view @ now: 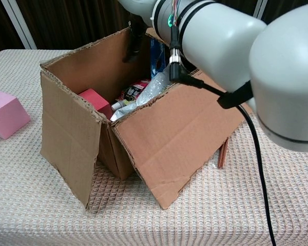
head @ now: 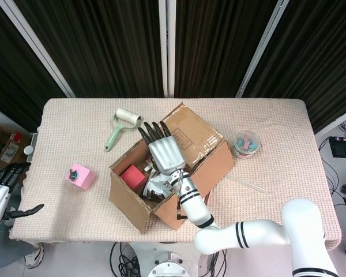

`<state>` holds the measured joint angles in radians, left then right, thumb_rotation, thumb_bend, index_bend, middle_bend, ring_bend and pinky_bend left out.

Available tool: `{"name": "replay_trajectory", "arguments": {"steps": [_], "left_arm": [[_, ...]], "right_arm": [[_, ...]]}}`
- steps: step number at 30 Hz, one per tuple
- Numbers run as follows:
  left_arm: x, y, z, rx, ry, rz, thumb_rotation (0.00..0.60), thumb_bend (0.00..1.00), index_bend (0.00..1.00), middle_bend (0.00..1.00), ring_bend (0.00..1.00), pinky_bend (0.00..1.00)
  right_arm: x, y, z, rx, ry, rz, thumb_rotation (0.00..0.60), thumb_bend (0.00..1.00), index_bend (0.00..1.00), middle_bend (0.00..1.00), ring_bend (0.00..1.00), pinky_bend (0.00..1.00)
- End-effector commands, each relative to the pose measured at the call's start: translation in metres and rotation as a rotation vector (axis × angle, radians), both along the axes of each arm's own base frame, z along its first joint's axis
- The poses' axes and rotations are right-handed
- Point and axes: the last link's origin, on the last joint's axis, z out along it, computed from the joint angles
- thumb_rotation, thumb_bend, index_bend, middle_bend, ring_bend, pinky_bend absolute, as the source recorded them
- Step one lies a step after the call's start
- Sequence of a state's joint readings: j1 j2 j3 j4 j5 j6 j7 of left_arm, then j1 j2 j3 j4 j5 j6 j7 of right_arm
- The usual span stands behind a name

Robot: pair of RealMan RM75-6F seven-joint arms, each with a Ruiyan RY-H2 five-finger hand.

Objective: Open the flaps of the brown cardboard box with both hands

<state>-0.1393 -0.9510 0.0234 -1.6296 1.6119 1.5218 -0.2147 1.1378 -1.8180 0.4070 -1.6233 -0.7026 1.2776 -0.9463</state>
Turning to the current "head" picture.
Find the cardboard box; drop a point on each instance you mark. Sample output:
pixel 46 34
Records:
pixel 5 144
pixel 127 202

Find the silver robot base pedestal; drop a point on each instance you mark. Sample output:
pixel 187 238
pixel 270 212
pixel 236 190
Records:
pixel 168 259

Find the clear plastic tube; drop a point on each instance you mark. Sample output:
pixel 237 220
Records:
pixel 248 184

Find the white device with gray knob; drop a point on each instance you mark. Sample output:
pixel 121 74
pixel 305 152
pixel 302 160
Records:
pixel 29 150

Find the clear jar of binder clips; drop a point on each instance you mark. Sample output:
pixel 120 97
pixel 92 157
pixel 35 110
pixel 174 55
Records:
pixel 245 144

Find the white sneaker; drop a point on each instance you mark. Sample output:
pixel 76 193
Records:
pixel 34 256

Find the pink cube box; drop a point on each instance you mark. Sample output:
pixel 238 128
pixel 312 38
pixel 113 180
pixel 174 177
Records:
pixel 82 180

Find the black laptop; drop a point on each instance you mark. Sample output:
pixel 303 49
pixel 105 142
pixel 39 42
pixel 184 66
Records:
pixel 343 147

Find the red box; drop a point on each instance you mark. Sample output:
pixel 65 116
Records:
pixel 132 177

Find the dark binder clip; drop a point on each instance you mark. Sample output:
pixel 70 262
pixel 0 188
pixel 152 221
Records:
pixel 73 174

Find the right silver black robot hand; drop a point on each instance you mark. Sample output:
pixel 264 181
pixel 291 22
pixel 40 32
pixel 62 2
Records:
pixel 165 153

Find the dark silver snack bag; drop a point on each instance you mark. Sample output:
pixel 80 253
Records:
pixel 158 186

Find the white partition frame post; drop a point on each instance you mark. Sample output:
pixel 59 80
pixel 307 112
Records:
pixel 262 49
pixel 37 49
pixel 167 49

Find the dark pleated curtain panel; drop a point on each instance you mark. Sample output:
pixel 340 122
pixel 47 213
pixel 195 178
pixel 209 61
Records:
pixel 103 49
pixel 219 49
pixel 8 86
pixel 320 57

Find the cardboard box on floor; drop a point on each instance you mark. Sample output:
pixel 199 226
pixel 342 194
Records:
pixel 5 144

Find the beige woven tablecloth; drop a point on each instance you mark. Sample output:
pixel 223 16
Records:
pixel 75 219

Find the person leg in blue jeans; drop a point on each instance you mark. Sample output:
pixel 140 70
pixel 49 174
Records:
pixel 5 248

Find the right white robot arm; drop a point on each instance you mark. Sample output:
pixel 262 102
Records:
pixel 262 231

